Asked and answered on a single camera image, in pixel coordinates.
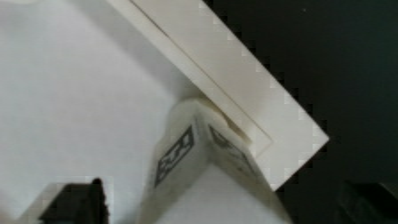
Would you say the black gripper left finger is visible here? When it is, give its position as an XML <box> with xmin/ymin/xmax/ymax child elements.
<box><xmin>15</xmin><ymin>177</ymin><xmax>111</xmax><ymax>224</ymax></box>

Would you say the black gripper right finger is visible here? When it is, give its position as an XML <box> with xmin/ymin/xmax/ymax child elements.
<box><xmin>335</xmin><ymin>182</ymin><xmax>398</xmax><ymax>224</ymax></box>

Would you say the white table leg with tag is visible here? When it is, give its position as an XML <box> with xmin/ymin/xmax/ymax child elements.
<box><xmin>134</xmin><ymin>98</ymin><xmax>293</xmax><ymax>224</ymax></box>

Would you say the white square table top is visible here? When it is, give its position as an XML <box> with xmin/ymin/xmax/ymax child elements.
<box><xmin>0</xmin><ymin>0</ymin><xmax>328</xmax><ymax>224</ymax></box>

